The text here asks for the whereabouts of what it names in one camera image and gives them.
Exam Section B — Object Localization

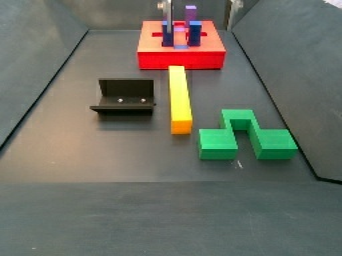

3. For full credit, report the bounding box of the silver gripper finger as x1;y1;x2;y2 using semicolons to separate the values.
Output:
158;0;174;33

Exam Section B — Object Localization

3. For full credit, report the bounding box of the long yellow block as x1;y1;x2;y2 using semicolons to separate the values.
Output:
169;66;193;135

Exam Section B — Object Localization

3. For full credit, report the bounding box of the left dark blue block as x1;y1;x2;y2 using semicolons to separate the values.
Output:
162;21;174;47

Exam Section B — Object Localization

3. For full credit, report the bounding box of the green stepped block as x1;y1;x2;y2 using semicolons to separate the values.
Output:
197;108;300;161

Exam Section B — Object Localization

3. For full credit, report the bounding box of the dark blue block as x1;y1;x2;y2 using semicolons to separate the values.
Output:
189;21;202;46
162;21;174;47

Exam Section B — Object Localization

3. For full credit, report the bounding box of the small light blue block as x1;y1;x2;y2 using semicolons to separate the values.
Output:
174;27;189;49

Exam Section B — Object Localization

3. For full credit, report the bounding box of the right dark blue block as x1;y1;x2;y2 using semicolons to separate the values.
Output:
189;21;202;46

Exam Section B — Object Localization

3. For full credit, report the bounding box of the purple block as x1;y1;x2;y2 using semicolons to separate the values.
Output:
185;5;197;22

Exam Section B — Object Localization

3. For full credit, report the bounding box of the red board with slots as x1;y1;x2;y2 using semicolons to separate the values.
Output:
137;20;226;70

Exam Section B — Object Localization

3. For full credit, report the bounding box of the black metal bracket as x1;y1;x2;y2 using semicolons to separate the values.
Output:
90;78;155;113

